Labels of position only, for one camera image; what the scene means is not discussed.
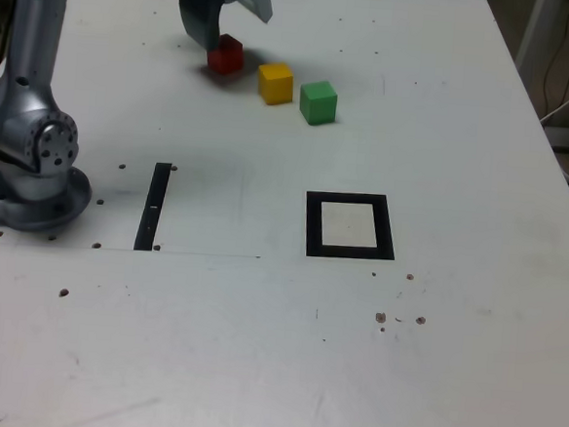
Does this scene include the red cube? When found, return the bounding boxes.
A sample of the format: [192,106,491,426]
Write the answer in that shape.
[206,32,247,78]

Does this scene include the yellow cube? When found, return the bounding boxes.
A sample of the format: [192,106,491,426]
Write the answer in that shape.
[255,59,296,107]

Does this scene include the green cube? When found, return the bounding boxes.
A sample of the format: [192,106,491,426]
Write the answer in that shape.
[297,78,340,128]

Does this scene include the black tape square outline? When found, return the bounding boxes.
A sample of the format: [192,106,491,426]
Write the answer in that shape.
[301,188,400,264]

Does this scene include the black tape strip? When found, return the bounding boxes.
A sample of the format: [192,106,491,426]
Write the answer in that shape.
[133,161,172,254]

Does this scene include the white frame post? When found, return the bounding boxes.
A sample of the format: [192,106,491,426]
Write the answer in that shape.
[513,0,557,72]

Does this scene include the thin black hanging cable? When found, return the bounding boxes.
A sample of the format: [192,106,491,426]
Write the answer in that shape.
[539,0,569,120]

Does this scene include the grey rail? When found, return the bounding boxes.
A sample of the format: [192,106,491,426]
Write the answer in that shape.
[542,124,569,152]

